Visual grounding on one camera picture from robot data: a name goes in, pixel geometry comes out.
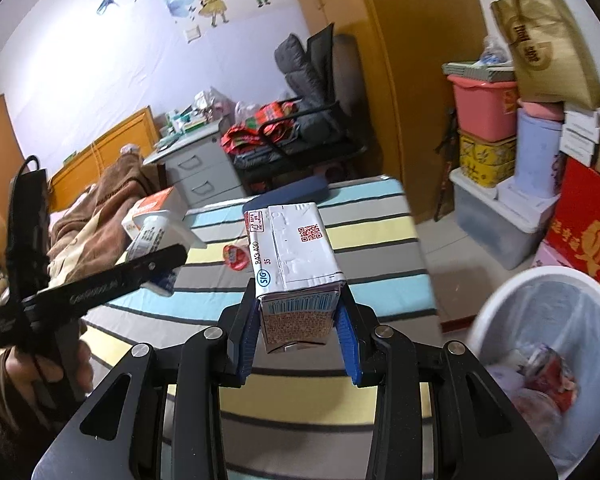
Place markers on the red cartoon can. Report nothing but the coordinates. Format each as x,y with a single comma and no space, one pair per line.
236,256

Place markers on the person's left forearm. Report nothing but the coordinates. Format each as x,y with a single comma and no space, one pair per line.
0,435

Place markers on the person's left hand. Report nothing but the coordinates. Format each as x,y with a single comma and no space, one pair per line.
77,360

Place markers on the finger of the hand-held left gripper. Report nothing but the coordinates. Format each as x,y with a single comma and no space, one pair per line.
105,285

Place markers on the wooden headboard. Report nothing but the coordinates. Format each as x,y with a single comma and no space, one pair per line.
110,140

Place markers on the yellow patterned tin box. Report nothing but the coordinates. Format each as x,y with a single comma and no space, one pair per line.
487,157

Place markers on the white trash bin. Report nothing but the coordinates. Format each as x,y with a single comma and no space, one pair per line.
585,310

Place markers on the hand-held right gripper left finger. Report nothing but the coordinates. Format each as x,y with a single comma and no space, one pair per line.
247,347

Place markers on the red gift box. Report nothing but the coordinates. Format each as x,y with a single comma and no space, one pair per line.
590,225

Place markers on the wooden wardrobe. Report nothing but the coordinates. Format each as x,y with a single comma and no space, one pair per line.
395,60

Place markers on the pile of boxes on cabinet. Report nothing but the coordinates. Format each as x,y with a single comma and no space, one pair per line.
190,115

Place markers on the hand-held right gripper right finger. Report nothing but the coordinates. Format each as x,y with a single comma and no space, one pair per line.
351,352

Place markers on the grey cushioned chair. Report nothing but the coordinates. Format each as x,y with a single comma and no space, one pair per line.
310,105

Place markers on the pink plastic bin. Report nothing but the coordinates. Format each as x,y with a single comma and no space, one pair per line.
485,107

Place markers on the red milk carton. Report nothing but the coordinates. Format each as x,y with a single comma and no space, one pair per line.
295,260

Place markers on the red snack wrapper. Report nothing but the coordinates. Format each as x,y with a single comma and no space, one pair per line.
552,375

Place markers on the stack of white boxes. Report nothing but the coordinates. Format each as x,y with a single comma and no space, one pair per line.
582,135

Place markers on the white wall switch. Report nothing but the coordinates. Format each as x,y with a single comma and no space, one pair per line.
192,33

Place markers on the lavender cylinder container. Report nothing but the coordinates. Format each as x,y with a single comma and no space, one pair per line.
537,155

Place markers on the red striped bag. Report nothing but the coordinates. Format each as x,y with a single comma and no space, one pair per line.
255,127

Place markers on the grey drawer cabinet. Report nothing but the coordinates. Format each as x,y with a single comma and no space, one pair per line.
200,170

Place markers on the clear storage box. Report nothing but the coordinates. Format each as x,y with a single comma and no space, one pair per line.
495,225

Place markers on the clear labelled plastic cup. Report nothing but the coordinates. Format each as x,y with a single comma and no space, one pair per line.
155,235

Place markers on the brown paper bag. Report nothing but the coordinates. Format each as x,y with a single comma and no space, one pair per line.
550,50

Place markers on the striped table cloth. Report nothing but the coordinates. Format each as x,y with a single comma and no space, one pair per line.
300,420

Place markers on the dark blue pouch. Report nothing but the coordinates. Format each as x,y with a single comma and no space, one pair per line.
290,192

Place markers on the brown blanket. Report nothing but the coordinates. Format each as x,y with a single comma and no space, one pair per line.
95,210

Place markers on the orange and white box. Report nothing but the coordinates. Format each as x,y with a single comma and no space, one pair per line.
155,205

